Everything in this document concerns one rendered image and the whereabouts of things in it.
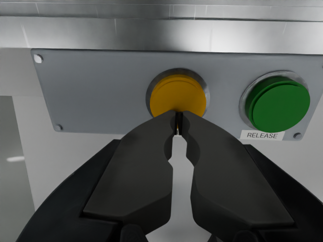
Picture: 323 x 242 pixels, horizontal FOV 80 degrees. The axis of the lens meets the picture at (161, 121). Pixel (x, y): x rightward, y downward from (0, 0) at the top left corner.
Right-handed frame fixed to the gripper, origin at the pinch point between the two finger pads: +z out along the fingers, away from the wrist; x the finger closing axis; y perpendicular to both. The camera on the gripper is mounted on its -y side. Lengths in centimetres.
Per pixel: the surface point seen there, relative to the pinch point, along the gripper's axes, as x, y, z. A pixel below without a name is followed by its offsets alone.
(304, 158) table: 20.0, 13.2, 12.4
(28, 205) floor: -124, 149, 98
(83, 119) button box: -7.5, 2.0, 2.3
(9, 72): -20.9, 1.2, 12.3
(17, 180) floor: -123, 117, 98
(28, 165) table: -23.8, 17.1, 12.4
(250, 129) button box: 5.9, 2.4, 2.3
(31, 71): -18.1, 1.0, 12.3
